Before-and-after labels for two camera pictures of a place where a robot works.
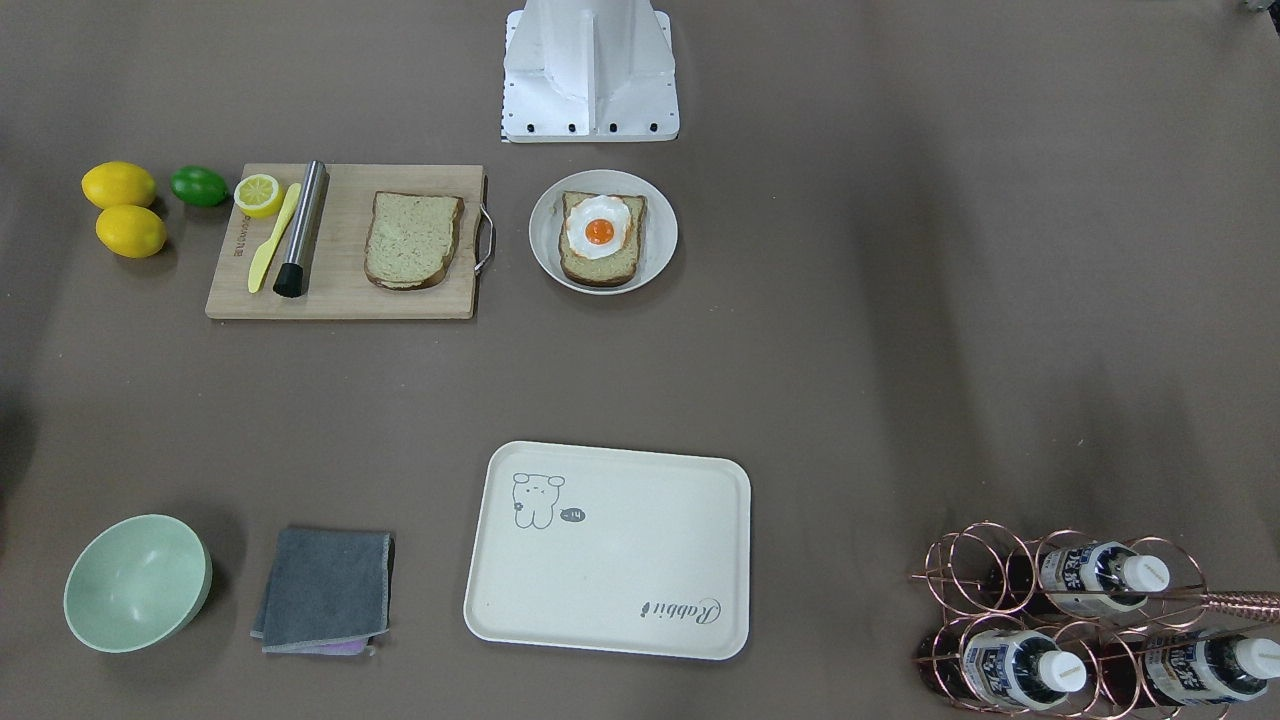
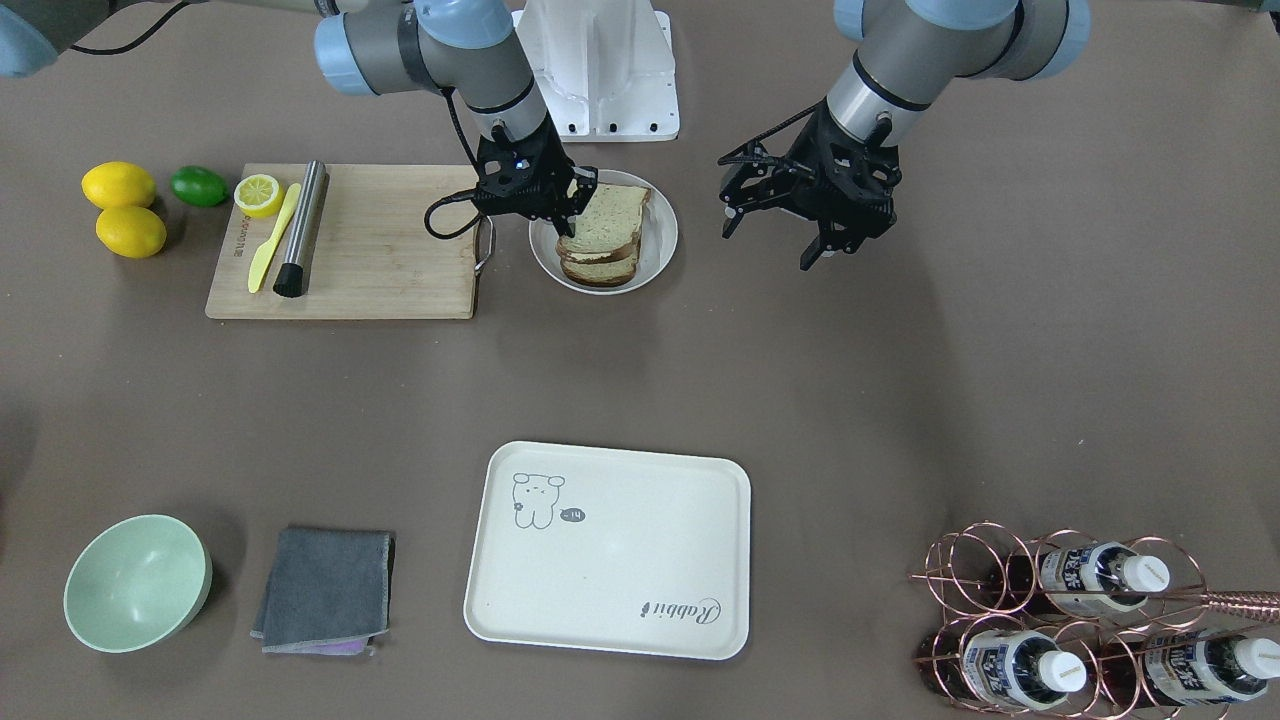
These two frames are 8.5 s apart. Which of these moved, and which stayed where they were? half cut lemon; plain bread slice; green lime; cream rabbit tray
Moved: plain bread slice
Stayed: half cut lemon; cream rabbit tray; green lime
